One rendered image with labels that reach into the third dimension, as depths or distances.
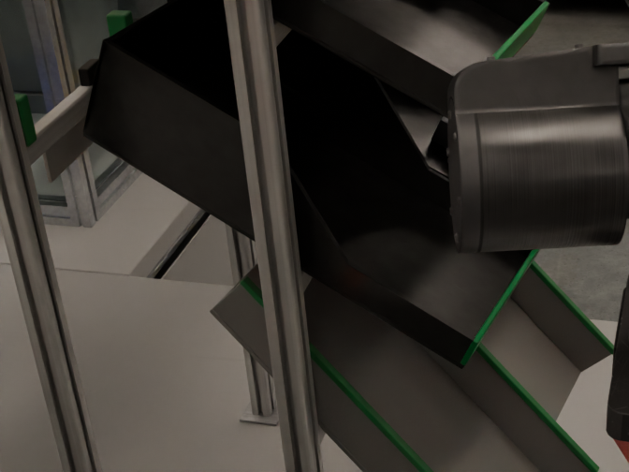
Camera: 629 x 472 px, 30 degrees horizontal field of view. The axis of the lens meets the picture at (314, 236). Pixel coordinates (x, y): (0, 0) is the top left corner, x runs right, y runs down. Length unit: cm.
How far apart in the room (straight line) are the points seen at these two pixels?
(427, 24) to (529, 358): 39
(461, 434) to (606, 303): 207
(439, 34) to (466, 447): 32
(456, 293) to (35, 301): 27
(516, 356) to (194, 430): 38
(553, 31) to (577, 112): 418
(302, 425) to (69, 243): 88
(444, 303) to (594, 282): 228
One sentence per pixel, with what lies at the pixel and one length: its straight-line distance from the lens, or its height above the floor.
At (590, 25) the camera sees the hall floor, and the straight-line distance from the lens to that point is 465.
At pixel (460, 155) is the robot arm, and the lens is 41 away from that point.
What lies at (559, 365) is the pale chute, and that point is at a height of 100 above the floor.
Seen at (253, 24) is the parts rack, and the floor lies 140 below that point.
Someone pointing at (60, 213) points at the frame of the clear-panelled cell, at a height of 88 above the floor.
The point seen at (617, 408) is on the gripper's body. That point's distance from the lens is 45.
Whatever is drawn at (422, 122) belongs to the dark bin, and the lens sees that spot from 90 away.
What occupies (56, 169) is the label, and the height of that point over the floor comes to 127.
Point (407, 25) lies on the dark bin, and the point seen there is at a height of 137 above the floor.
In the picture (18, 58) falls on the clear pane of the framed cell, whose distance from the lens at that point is 156.
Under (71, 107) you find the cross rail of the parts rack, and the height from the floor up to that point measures 131.
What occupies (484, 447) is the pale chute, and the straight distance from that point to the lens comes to 88.
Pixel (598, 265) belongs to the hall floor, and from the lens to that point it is 307.
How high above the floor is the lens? 161
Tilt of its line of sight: 30 degrees down
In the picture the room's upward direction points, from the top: 6 degrees counter-clockwise
